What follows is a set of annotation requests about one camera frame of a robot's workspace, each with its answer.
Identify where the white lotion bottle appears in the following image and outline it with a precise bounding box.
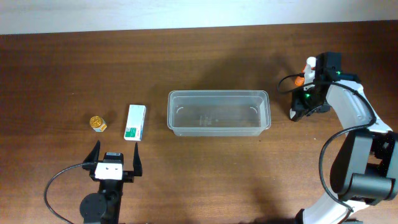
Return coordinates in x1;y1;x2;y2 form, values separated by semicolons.
303;57;317;84

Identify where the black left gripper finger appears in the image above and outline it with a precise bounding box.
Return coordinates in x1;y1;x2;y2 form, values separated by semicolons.
82;141;101;170
133;142;142;177

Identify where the orange vitamin tube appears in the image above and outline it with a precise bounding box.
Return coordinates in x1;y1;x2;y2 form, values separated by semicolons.
294;66;307;86

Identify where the clear plastic container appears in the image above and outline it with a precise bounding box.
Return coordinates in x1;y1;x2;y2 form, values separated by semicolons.
167;90;271;137

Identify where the white green medicine box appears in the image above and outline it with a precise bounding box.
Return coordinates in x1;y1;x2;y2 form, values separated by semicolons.
124;105;146;141

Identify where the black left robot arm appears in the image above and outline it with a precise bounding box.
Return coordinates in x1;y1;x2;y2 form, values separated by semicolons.
80;142;143;223

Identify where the small gold-lidded balm jar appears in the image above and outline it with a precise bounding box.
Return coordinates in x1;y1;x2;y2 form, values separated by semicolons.
90;116;107;133

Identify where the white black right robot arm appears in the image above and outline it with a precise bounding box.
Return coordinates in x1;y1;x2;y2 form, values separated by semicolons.
289;52;397;223

